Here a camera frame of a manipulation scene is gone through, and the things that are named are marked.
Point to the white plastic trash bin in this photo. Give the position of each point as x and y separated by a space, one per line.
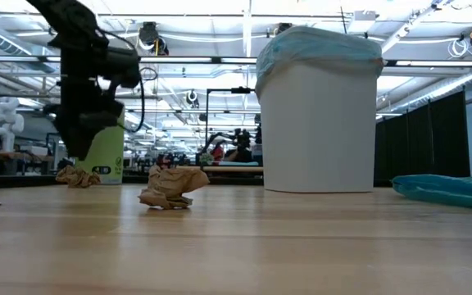
318 135

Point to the person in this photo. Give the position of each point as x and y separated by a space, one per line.
219 153

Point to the brown paper ball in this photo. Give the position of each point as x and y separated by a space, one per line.
170 186
76 178

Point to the black partition curtain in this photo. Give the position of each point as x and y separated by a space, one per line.
424 139

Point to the background workbench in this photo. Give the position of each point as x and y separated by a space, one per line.
23 157

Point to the black background camera gantry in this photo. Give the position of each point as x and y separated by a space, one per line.
207 123

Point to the background wooden table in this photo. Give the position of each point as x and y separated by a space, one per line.
232 169

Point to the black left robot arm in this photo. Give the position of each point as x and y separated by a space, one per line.
72 24

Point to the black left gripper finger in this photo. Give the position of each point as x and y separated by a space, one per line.
70 131
92 123

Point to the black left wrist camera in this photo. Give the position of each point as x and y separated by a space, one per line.
123 67

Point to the teal trash bag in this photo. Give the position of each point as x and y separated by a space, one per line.
445 190

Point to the green canister white lid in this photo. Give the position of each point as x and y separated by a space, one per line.
107 151

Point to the black background robot arm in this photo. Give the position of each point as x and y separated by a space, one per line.
242 143

